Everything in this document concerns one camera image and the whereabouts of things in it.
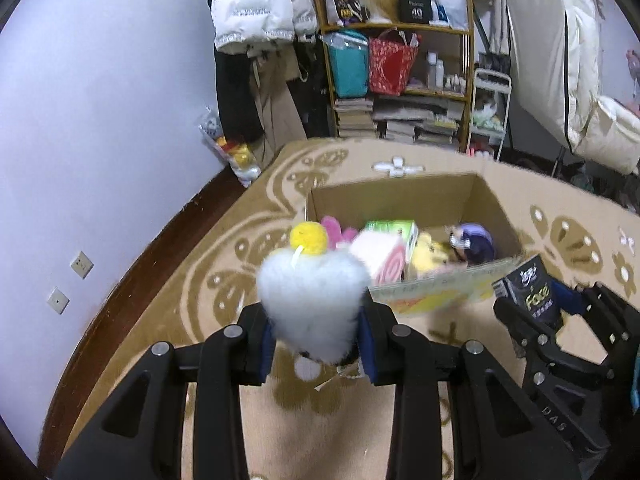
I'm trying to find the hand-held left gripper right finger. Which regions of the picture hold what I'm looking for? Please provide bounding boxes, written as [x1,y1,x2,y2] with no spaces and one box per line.
[357,290,583,480]

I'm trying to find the stack of books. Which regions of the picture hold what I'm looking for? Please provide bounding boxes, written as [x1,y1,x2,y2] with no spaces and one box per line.
[334,96,375,138]

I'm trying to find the yellow plush toy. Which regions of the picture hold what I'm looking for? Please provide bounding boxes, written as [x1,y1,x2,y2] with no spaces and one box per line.
[411,232,458,278]

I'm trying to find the pink square plush cushion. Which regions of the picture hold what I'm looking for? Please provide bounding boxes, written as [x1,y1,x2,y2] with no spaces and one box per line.
[347,232,408,286]

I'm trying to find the white fluffy plush toy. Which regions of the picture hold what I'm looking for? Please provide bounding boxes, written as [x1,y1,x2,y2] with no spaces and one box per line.
[256,221,373,381]

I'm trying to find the wall socket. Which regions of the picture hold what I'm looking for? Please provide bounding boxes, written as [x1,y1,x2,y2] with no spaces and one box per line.
[70,251,95,279]
[47,287,71,315]

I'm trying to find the beige butterfly patterned rug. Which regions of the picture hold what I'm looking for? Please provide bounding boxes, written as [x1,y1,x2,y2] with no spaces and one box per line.
[65,137,640,480]

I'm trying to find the purple-haired doll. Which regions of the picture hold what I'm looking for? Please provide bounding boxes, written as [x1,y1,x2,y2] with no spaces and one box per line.
[445,222,498,267]

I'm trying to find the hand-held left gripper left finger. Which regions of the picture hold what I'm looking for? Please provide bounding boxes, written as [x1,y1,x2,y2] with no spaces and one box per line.
[52,302,277,480]

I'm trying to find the black box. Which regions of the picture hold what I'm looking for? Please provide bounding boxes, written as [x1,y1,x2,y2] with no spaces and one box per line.
[398,0,432,23]

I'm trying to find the white bow clip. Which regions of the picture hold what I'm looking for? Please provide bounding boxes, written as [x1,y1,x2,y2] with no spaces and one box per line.
[372,157,425,178]

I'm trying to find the wooden shelf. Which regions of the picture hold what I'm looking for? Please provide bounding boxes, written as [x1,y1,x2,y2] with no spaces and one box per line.
[311,0,476,153]

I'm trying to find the black garment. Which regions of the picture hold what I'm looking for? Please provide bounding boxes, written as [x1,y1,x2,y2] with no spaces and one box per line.
[290,35,333,138]

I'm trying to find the black coat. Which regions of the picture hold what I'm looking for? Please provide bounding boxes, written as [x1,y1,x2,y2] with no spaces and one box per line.
[214,45,263,143]

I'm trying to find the red patterned gift bag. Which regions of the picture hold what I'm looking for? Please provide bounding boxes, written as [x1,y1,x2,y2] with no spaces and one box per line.
[367,29,420,97]

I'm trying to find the cardboard box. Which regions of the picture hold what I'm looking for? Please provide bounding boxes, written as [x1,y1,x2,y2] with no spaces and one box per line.
[302,172,526,318]

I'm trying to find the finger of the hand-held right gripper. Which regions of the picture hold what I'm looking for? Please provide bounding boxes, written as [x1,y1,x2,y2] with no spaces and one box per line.
[550,281,640,346]
[492,297,566,361]

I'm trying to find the green box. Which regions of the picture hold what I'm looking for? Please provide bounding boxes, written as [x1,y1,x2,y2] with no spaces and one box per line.
[362,219,420,261]

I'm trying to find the pink plush toy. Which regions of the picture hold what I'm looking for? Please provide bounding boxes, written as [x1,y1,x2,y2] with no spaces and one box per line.
[320,216,358,250]

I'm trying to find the white duvet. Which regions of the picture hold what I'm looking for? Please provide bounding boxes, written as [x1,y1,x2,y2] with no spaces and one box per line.
[502,0,640,176]

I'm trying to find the white puffer jacket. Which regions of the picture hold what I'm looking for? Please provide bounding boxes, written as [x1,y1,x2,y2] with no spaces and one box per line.
[210,0,318,55]

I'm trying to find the stack of magazines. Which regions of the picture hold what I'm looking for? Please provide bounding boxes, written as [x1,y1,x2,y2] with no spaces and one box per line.
[372,96,466,150]

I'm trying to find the teal bag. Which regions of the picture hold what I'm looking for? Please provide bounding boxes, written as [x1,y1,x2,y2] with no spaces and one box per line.
[324,30,370,98]

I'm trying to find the black tissue packet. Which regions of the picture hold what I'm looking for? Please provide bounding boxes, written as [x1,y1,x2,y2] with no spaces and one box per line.
[492,254,566,328]

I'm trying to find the white metal cart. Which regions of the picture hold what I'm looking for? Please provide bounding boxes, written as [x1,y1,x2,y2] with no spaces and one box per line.
[467,68,512,161]

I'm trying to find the beige trousers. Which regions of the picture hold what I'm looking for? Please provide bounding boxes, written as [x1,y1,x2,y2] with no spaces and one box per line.
[250,50,308,166]

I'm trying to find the clear plastic bag of toys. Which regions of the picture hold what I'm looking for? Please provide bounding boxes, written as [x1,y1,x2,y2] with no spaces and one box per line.
[198,106,262,187]

